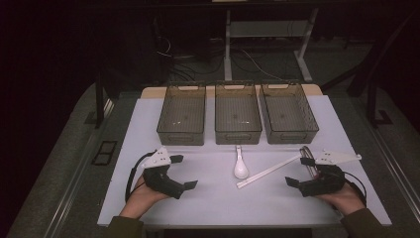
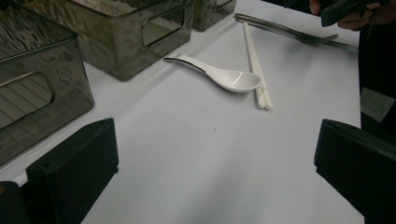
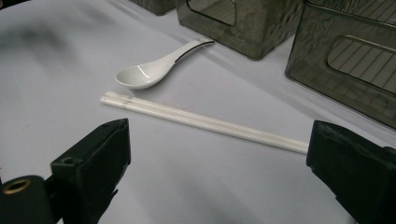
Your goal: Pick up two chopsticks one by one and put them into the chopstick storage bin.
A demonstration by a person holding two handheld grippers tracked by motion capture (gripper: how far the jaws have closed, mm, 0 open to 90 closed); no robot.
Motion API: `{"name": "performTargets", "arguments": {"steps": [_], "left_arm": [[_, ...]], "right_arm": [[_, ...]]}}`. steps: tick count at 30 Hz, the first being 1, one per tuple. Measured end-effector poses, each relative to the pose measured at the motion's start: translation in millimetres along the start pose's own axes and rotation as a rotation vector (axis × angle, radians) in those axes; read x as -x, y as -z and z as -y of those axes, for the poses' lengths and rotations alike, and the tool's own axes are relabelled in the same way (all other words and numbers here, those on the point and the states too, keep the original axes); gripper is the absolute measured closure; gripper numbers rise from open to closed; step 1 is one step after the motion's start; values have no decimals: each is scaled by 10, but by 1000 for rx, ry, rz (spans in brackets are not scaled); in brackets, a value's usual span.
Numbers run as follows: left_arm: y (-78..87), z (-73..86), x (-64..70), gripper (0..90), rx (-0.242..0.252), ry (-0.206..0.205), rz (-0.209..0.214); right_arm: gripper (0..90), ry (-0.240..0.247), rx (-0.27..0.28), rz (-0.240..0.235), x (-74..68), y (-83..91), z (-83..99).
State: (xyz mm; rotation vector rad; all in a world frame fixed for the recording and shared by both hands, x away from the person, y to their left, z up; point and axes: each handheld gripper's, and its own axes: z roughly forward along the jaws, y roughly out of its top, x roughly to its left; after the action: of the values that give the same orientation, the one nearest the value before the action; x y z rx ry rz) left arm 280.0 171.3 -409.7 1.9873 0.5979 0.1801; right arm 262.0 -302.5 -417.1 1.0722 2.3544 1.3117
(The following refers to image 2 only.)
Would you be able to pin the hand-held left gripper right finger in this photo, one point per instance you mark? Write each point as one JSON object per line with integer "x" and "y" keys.
{"x": 358, "y": 168}

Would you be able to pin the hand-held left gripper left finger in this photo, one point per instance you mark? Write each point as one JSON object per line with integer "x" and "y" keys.
{"x": 74, "y": 174}

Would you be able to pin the metal fork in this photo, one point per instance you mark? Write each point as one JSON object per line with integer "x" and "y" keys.
{"x": 314, "y": 39}

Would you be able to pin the metal knife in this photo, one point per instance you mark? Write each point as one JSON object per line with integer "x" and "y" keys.
{"x": 267, "y": 25}

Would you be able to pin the dark transparent plastic bin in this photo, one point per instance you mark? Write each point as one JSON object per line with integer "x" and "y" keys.
{"x": 124, "y": 53}
{"x": 40, "y": 102}
{"x": 211, "y": 14}

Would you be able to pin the white chopstick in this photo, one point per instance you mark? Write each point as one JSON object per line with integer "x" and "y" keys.
{"x": 251, "y": 56}
{"x": 256, "y": 56}

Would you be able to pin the white plastic spoon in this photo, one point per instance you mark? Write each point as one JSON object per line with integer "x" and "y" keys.
{"x": 236, "y": 81}

